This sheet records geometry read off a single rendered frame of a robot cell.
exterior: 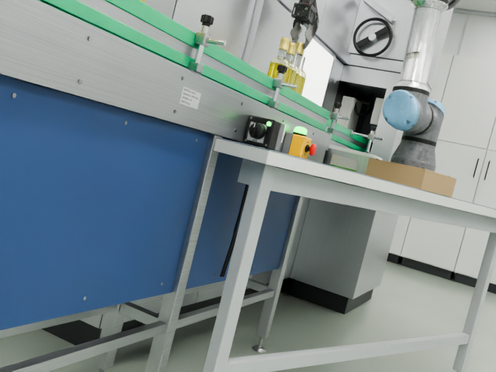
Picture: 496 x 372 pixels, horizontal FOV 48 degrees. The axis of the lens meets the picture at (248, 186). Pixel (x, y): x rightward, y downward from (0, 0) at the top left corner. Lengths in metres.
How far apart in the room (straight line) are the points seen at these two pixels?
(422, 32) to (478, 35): 4.59
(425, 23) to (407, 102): 0.26
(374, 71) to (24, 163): 2.41
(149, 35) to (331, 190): 0.68
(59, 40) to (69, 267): 0.44
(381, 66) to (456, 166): 2.77
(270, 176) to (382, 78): 1.84
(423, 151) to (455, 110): 3.92
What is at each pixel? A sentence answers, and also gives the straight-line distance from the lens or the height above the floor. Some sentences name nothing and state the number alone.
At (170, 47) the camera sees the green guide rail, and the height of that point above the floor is 0.91.
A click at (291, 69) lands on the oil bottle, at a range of 2.09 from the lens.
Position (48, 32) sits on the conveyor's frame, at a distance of 0.96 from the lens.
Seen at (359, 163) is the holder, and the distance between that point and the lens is 2.25.
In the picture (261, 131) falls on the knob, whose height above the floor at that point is 0.79.
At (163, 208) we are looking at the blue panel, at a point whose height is 0.55.
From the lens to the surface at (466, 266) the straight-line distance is 5.77.
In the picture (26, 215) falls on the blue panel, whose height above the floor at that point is 0.54.
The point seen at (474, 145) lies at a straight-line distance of 5.78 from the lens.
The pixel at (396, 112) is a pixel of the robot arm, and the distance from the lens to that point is 1.82.
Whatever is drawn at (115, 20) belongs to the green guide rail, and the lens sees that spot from 1.10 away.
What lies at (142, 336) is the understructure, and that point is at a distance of 1.44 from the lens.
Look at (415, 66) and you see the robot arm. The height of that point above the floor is 1.12.
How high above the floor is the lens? 0.73
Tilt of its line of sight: 3 degrees down
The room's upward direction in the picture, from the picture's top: 14 degrees clockwise
